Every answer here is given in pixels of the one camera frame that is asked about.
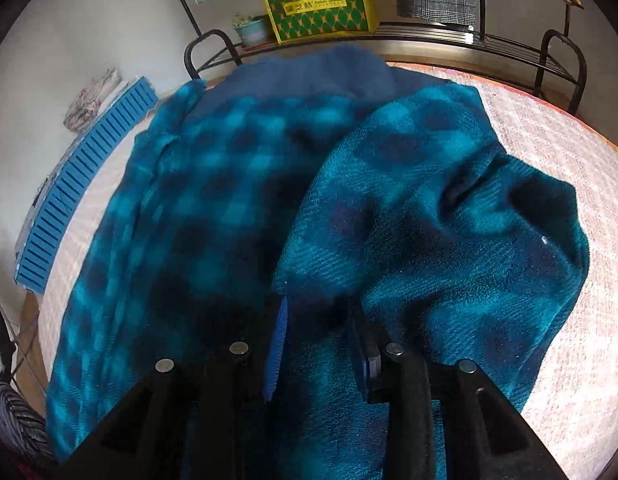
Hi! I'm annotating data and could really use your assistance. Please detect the teal plaid fleece jacket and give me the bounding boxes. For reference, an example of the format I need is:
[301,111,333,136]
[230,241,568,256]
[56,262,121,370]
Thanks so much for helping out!
[44,43,590,480]

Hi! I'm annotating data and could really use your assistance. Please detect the black metal clothes rack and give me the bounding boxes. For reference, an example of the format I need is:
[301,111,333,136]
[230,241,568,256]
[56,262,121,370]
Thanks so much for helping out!
[180,0,588,115]

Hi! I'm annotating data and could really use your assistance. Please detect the pink plaid bed sheet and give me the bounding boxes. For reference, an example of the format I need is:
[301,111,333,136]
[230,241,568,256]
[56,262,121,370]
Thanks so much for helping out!
[36,62,618,480]

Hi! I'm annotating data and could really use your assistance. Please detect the blue slatted plastic crate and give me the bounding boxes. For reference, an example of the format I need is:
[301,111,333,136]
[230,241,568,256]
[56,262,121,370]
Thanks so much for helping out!
[14,77,158,294]

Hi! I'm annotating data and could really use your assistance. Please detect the floral fabric bundle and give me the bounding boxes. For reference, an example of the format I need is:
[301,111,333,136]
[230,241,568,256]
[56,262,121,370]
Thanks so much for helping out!
[62,67,122,133]

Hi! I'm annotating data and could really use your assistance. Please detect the small potted plant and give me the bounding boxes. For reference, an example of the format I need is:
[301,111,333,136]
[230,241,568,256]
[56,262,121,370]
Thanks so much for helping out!
[232,13,275,48]

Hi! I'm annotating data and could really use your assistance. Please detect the yellow green patterned bag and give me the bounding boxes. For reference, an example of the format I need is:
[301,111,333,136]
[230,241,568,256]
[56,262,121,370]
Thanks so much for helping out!
[263,0,379,44]

